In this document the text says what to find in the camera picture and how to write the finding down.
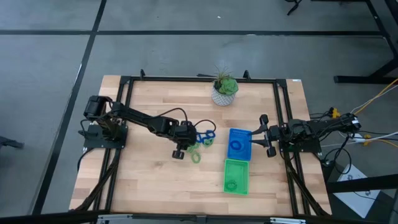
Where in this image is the green slotted plastic basket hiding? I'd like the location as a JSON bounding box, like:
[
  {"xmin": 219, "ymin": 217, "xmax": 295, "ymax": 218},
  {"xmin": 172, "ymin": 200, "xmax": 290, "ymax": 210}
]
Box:
[{"xmin": 223, "ymin": 158, "xmax": 250, "ymax": 196}]

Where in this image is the yellow floor cable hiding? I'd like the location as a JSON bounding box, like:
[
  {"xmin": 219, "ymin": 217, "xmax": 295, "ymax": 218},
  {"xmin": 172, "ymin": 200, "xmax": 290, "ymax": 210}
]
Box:
[{"xmin": 354, "ymin": 78, "xmax": 398, "ymax": 115}]

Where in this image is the silver aluminium light bar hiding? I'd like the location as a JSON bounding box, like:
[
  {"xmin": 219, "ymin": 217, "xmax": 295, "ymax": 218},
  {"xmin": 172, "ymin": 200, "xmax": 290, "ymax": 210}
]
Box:
[
  {"xmin": 96, "ymin": 213, "xmax": 134, "ymax": 224},
  {"xmin": 269, "ymin": 217, "xmax": 307, "ymax": 224}
]

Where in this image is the black desk leg frame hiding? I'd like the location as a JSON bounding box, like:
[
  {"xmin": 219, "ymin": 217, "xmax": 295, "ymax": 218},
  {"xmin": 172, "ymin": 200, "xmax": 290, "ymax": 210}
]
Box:
[
  {"xmin": 326, "ymin": 174, "xmax": 398, "ymax": 194},
  {"xmin": 334, "ymin": 0, "xmax": 398, "ymax": 85}
]

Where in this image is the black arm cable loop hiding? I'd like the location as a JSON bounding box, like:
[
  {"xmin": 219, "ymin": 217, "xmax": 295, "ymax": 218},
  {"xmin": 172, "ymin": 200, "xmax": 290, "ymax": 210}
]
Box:
[
  {"xmin": 154, "ymin": 107, "xmax": 188, "ymax": 125},
  {"xmin": 193, "ymin": 119, "xmax": 217, "ymax": 133}
]

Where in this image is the white power strip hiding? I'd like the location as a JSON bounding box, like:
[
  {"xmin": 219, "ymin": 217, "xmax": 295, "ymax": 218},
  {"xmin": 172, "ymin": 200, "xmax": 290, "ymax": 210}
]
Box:
[{"xmin": 349, "ymin": 133, "xmax": 374, "ymax": 144}]

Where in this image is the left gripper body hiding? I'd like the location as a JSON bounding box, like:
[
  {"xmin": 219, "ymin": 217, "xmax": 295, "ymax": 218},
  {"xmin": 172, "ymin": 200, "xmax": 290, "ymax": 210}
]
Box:
[{"xmin": 170, "ymin": 124, "xmax": 198, "ymax": 146}]

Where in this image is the black chair base leg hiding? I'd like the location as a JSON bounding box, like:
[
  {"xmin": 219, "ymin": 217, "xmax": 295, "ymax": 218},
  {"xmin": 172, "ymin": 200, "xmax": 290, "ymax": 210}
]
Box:
[
  {"xmin": 0, "ymin": 136, "xmax": 25, "ymax": 149},
  {"xmin": 285, "ymin": 0, "xmax": 303, "ymax": 16}
]

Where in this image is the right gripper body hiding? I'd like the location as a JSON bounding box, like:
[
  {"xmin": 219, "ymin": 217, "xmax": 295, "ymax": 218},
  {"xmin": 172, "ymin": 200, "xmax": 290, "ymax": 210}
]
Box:
[{"xmin": 269, "ymin": 124, "xmax": 283, "ymax": 146}]

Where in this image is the white cardboard box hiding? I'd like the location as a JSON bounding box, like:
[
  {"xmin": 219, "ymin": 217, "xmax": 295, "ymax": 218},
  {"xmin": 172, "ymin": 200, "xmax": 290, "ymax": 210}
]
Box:
[{"xmin": 334, "ymin": 172, "xmax": 382, "ymax": 219}]

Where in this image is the black aluminium rig frame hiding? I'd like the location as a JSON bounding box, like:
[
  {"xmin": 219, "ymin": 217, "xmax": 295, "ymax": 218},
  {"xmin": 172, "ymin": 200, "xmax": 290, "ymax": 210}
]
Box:
[{"xmin": 70, "ymin": 68, "xmax": 333, "ymax": 218}]

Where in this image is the blue slotted plastic basket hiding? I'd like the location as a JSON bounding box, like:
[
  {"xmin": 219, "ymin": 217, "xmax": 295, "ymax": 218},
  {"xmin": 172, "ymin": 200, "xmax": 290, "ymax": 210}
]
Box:
[{"xmin": 226, "ymin": 128, "xmax": 253, "ymax": 162}]

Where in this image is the succulent in patterned white pot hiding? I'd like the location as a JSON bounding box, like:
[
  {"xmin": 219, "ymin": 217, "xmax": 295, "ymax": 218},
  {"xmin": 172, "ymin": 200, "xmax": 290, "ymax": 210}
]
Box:
[{"xmin": 210, "ymin": 65, "xmax": 239, "ymax": 107}]

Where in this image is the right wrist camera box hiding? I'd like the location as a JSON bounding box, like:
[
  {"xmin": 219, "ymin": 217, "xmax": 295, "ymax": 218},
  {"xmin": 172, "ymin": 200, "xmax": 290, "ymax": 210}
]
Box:
[{"xmin": 281, "ymin": 119, "xmax": 299, "ymax": 133}]

